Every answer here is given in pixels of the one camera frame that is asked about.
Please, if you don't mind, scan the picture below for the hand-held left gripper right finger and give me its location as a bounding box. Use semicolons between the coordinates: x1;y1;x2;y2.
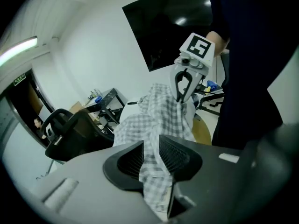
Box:
158;124;298;224

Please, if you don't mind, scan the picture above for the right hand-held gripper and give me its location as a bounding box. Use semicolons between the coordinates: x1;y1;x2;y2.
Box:
169;33;217;104

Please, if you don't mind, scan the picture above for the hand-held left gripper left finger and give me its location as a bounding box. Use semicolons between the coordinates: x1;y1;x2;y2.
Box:
29;140;165;224

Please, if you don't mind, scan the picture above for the grey checkered pillowcase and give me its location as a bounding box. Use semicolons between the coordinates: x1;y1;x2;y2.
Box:
113;83;196;219

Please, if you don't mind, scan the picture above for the person's right forearm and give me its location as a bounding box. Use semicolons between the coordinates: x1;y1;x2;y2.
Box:
205;30;231;57

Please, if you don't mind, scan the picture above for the large black panel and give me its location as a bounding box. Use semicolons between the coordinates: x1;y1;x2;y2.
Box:
121;0;214;72

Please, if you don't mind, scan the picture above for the black mesh office chair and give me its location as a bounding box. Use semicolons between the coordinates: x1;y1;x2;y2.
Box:
41;108;115;162

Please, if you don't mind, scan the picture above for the person's black clothing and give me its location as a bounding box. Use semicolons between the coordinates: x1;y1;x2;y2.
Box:
209;0;299;149

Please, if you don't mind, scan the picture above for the black side table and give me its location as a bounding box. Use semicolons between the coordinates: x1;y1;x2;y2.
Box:
84;87;126;126

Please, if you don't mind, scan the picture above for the brown cardboard sheet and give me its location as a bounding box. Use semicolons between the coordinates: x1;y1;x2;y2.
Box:
69;101;87;114

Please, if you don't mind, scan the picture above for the green exit sign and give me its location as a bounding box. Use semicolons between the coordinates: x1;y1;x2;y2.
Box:
13;73;26;86

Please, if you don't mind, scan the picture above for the ceiling tube light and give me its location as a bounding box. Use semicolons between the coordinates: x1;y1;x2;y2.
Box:
0;36;38;66

